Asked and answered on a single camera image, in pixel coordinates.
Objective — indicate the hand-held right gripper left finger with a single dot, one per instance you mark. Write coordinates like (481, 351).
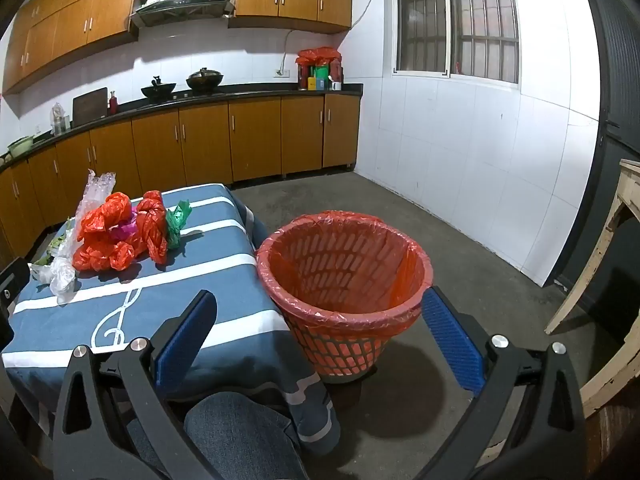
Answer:
(185, 342)

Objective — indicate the unpainted wooden furniture frame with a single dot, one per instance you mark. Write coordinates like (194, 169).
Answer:
(631, 177)

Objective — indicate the pink plastic bag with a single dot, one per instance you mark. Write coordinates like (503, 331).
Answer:
(122, 232)

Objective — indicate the red plastic bag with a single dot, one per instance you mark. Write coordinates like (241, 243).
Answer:
(97, 255)
(152, 230)

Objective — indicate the red bottle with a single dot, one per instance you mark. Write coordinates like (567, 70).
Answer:
(114, 105)

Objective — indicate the clear jar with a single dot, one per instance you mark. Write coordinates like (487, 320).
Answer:
(60, 121)

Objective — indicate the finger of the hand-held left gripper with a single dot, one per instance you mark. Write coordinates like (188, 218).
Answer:
(12, 285)

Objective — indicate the yellow box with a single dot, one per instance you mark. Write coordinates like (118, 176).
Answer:
(311, 84)

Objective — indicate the white cup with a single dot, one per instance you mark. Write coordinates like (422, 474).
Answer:
(335, 86)

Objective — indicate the black kitchen countertop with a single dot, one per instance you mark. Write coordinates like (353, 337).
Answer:
(260, 93)

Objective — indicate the person's leg in jeans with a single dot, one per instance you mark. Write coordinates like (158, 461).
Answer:
(235, 425)

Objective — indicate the black wok with lid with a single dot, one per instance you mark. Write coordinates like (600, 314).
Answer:
(205, 81)

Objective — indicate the red bin liner bag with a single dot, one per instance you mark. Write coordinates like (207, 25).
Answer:
(345, 317)

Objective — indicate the dark green plastic bag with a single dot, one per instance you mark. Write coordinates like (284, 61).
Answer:
(175, 225)

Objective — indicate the row of kitchen cabinets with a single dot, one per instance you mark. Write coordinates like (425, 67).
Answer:
(205, 140)
(75, 25)

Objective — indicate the red bag over boxes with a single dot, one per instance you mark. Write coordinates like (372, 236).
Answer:
(320, 55)

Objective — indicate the red mesh wastebasket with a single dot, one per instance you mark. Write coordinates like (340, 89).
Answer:
(345, 355)

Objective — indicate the barred window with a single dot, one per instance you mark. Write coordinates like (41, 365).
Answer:
(446, 20)

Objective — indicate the green box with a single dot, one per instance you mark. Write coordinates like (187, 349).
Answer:
(321, 71)

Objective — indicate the dark brown cutting board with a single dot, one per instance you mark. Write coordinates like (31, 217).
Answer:
(90, 106)

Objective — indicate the row of upper kitchen cabinets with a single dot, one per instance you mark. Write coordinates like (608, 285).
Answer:
(75, 25)

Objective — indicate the white wall outlet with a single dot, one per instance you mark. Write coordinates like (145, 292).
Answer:
(282, 72)

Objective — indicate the row of lower kitchen cabinets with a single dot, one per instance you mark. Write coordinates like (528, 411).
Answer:
(205, 140)

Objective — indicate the light green plastic bag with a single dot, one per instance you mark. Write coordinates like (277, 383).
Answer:
(55, 244)

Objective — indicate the black open wok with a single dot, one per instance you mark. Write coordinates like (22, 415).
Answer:
(159, 91)

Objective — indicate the green basin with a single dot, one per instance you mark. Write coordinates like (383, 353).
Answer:
(20, 147)

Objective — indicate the blue striped tablecloth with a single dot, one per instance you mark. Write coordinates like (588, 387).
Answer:
(200, 270)

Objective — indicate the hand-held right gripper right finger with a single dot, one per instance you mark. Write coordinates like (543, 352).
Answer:
(452, 340)

